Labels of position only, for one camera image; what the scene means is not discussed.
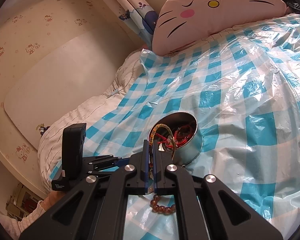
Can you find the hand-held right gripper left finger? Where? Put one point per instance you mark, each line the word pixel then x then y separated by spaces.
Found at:
pixel 146 162

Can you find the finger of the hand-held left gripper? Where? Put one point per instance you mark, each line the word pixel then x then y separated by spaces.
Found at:
pixel 121 161
pixel 102 174

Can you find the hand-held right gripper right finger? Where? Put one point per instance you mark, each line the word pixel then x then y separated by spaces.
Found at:
pixel 154 162

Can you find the round silver metal tin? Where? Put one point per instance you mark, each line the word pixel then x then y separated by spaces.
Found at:
pixel 190 145

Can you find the person's left forearm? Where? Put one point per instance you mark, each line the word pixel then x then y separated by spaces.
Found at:
pixel 27 222

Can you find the white striped duvet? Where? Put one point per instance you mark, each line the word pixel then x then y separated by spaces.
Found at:
pixel 77 115

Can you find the white bookshelf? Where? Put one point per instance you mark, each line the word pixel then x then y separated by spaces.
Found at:
pixel 22 202

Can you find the white rounded board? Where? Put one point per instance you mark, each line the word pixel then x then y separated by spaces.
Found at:
pixel 65 80

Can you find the blue white checked plastic sheet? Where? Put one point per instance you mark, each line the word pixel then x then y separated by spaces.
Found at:
pixel 227 92

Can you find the blue patterned curtain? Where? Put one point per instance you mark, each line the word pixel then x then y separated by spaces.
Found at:
pixel 140 12

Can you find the pink cat face pillow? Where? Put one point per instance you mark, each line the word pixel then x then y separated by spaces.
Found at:
pixel 215 17

